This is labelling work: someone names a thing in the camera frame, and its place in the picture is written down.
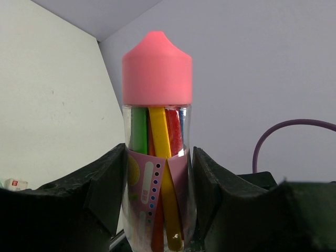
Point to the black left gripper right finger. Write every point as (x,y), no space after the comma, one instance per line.
(237,215)

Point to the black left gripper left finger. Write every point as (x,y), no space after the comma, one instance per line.
(78,212)

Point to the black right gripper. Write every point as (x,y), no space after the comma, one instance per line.
(261,179)

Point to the pink-capped crayon bottle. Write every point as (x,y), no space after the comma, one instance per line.
(158,202)

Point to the white patterned eraser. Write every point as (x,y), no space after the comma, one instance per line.
(15,185)

